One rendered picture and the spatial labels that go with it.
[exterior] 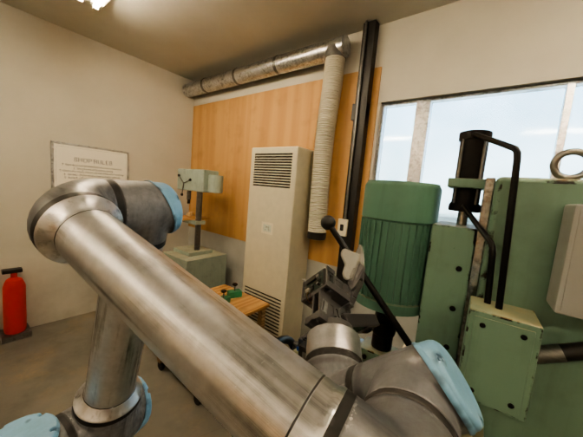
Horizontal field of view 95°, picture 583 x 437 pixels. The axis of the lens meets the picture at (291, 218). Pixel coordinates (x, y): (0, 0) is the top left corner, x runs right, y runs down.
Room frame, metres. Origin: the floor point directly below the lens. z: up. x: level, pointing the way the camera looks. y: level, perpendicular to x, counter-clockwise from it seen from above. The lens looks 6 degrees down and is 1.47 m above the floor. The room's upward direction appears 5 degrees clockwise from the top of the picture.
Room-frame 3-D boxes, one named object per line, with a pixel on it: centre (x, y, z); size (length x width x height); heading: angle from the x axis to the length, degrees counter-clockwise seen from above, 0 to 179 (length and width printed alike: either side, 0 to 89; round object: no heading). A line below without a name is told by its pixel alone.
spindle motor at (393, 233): (0.67, -0.27, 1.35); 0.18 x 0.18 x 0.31
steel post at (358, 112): (2.07, -0.44, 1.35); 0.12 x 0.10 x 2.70; 52
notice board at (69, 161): (2.68, 2.00, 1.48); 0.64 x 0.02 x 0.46; 142
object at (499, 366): (0.42, -0.36, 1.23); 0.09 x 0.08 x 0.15; 56
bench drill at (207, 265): (2.76, 0.96, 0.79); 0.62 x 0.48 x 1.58; 54
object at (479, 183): (0.59, -0.38, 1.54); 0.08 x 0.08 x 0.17; 56
